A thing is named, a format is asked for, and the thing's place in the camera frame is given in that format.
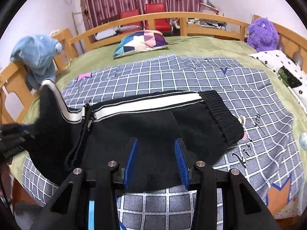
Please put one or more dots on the red chair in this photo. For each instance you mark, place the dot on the red chair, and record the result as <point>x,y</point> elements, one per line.
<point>156,8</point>
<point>129,14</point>

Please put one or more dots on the star print cloth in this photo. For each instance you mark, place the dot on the star print cloth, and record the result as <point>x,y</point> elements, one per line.
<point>287,208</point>

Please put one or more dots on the green bed sheet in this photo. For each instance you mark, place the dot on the green bed sheet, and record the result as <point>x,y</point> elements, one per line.
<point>203,45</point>

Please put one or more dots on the wooden rack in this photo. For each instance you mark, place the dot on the wooden rack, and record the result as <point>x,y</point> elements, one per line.
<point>75,19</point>

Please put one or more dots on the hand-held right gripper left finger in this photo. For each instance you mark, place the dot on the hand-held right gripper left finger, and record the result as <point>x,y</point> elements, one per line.
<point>130,163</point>

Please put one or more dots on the grey grid star blanket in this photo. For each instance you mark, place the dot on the grey grid star blanket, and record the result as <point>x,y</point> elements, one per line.
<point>191,81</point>

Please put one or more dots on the colourful geometric pillow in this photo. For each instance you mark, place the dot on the colourful geometric pillow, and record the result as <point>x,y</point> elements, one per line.
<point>141,43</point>

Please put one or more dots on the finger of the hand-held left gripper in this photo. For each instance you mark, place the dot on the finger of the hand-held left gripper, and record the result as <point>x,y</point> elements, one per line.
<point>25,127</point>

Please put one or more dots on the dark green cloth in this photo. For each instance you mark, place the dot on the dark green cloth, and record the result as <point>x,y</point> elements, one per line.
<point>289,76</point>

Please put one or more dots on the small light blue toy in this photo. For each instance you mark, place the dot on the small light blue toy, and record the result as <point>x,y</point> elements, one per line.
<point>303,140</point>

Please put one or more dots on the cluttered wooden desk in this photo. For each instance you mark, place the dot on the cluttered wooden desk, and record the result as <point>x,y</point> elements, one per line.
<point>208,8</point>

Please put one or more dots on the blue plush elephant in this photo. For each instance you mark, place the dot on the blue plush elephant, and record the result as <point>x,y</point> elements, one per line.
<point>36,55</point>

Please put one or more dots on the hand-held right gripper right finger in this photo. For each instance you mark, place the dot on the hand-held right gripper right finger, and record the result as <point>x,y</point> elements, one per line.
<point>182,163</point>

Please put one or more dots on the purple plush toy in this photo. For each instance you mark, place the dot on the purple plush toy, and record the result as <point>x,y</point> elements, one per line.
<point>262,34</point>

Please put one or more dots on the black pants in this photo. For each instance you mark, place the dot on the black pants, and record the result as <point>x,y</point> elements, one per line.
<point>156,129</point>

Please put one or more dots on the wooden bed frame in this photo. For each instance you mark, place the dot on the wooden bed frame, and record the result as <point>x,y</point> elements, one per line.
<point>153,16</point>

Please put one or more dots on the white floral pillow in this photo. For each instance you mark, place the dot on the white floral pillow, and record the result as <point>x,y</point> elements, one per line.
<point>278,60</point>

